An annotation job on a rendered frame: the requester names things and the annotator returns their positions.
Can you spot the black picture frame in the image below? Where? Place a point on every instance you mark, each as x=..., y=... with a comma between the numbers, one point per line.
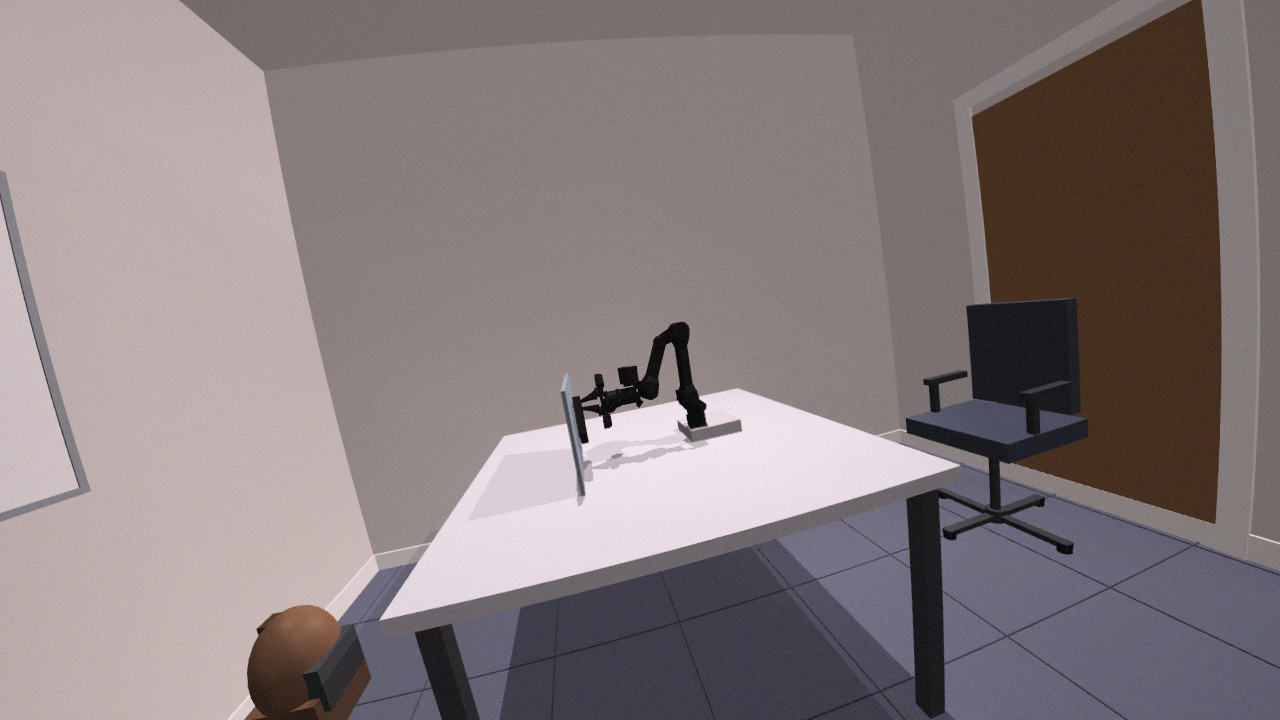
x=580, y=421

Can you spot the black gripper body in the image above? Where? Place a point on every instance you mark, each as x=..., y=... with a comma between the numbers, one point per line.
x=612, y=399

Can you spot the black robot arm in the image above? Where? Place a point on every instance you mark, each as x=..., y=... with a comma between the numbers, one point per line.
x=648, y=387

